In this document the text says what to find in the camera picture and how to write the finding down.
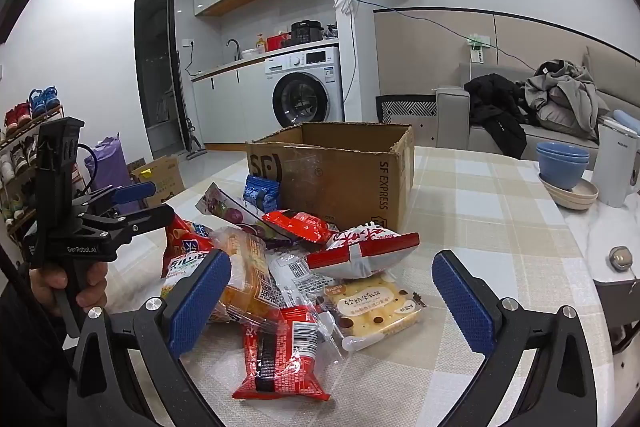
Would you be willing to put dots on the grey dining chair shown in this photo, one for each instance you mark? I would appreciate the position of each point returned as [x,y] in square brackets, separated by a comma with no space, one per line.
[620,307]

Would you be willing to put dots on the light blue cushion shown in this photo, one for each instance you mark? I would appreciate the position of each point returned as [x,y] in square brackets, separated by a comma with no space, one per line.
[627,119]

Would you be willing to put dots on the person's left hand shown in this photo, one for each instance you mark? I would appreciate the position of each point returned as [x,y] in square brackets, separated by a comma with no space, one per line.
[47,284]

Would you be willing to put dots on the printed cardboard box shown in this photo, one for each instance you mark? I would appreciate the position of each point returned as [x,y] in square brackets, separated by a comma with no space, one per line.
[162,182]

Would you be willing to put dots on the dark glass door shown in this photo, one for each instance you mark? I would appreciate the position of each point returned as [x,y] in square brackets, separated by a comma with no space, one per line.
[155,72]

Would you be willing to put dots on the purple grape candy bag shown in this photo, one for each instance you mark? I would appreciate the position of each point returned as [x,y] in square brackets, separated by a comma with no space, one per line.
[225,207]

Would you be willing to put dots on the noodle stick snack bag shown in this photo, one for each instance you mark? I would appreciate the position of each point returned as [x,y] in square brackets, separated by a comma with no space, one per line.
[185,242]

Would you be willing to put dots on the white bowl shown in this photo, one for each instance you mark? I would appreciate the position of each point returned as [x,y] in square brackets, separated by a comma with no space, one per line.
[249,54]

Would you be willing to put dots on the black rice cooker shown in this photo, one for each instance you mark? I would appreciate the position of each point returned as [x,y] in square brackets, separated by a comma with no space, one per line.
[306,32]

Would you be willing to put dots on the grey clothes pile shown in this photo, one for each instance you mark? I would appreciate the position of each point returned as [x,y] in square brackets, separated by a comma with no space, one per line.
[565,97]

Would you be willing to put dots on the stick vacuum cleaner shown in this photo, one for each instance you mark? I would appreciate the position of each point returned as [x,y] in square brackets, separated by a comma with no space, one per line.
[192,147]

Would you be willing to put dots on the grey sofa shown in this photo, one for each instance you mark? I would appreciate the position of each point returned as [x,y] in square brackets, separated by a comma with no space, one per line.
[452,117]

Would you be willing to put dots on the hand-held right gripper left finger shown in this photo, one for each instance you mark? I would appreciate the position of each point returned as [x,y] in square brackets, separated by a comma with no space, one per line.
[197,307]

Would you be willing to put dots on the black patterned chair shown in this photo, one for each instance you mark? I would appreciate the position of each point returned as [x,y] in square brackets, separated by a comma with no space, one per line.
[400,107]

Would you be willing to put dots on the black kitchen faucet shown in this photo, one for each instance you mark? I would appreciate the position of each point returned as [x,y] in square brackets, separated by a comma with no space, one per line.
[234,47]

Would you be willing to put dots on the blue shoe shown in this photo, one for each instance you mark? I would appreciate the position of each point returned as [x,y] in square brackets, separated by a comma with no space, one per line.
[36,103]
[52,99]

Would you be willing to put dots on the white electric kettle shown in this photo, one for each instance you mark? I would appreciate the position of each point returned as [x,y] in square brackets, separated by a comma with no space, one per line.
[615,167]

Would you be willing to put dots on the beige checked tablecloth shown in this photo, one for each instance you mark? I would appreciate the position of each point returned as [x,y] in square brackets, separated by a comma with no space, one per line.
[475,217]

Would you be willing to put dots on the red shoe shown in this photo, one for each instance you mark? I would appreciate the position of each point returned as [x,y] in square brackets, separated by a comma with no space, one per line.
[17,116]

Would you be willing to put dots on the white kitchen counter cabinets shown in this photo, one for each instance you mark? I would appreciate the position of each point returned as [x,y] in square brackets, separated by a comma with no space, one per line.
[225,107]

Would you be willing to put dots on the blue snack packet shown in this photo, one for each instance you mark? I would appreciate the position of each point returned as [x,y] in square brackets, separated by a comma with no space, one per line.
[260,194]

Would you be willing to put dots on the white wall socket green plug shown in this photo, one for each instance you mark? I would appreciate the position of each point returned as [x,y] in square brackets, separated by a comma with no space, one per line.
[479,49]

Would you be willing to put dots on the black jacket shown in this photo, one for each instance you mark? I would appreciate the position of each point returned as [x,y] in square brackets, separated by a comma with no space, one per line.
[495,107]

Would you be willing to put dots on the red and white snack packet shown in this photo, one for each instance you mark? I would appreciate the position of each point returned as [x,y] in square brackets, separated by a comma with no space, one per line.
[365,252]

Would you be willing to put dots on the person's left forearm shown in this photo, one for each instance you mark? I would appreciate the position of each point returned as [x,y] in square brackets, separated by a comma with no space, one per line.
[30,357]

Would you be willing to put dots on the beige bowl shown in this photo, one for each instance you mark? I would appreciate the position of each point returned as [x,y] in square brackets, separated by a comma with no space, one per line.
[575,199]

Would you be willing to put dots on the silver barcode snack bag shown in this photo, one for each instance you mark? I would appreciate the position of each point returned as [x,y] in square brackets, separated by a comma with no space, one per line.
[295,274]

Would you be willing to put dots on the blue bowl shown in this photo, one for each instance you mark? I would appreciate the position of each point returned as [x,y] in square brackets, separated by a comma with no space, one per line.
[562,177]
[562,152]

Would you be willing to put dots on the yellow cheese cake packet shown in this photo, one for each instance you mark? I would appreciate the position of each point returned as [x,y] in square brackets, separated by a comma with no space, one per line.
[375,307]

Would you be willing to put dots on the yellow bottle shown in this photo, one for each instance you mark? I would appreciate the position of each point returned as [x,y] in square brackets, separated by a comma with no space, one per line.
[260,45]

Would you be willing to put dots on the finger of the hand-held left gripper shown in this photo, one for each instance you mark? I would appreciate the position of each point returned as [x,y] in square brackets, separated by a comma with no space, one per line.
[132,192]
[150,217]

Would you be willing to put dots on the wooden shoe rack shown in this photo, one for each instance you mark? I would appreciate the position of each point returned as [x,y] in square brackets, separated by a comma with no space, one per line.
[22,142]

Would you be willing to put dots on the purple plastic bag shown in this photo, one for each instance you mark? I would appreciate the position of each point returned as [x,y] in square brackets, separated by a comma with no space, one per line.
[107,162]

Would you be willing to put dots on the white washing machine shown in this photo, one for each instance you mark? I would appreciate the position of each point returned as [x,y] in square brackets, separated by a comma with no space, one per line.
[305,102]

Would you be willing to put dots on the white wall outlet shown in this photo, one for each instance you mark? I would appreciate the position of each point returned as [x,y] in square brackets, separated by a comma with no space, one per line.
[188,42]

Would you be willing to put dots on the brown cardboard box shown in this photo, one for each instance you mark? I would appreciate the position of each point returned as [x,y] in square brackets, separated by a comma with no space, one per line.
[325,177]

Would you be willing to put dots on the orange bread packet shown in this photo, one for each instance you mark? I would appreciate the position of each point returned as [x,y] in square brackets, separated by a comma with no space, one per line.
[245,267]

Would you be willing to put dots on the red container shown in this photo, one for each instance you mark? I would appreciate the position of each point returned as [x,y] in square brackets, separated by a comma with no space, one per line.
[277,43]

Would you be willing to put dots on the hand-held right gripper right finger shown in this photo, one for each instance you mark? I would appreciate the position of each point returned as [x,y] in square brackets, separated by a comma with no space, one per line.
[462,307]

